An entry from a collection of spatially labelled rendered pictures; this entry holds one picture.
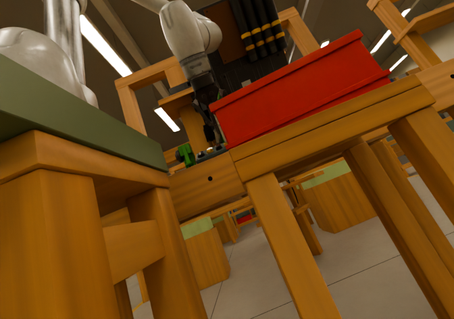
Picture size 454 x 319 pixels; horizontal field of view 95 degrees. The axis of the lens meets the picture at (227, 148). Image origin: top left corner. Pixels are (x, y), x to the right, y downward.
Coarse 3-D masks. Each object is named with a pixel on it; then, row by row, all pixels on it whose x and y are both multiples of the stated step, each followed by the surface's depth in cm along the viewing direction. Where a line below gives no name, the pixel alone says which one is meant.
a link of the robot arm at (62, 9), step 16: (48, 0) 68; (64, 0) 70; (80, 0) 76; (48, 16) 66; (64, 16) 67; (48, 32) 64; (64, 32) 65; (80, 32) 72; (64, 48) 63; (80, 48) 69; (80, 64) 66; (80, 80) 64
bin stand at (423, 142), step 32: (384, 96) 34; (416, 96) 34; (288, 128) 35; (320, 128) 34; (352, 128) 34; (416, 128) 33; (448, 128) 32; (256, 160) 34; (288, 160) 33; (320, 160) 55; (352, 160) 53; (416, 160) 35; (448, 160) 31; (256, 192) 33; (384, 192) 49; (448, 192) 32; (288, 224) 31; (384, 224) 51; (416, 224) 47; (288, 256) 30; (416, 256) 45; (288, 288) 32; (320, 288) 29; (448, 288) 43
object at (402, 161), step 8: (408, 72) 526; (416, 72) 524; (392, 80) 520; (448, 120) 473; (384, 144) 476; (392, 144) 470; (392, 152) 469; (400, 160) 467; (408, 160) 465; (408, 176) 452
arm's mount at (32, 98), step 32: (0, 64) 19; (0, 96) 18; (32, 96) 21; (64, 96) 26; (0, 128) 19; (32, 128) 21; (64, 128) 24; (96, 128) 29; (128, 128) 39; (160, 160) 49
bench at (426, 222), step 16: (448, 112) 76; (368, 144) 116; (384, 160) 123; (288, 176) 131; (400, 176) 120; (400, 192) 118; (416, 208) 115; (432, 224) 112; (432, 240) 110; (448, 256) 107; (128, 304) 70
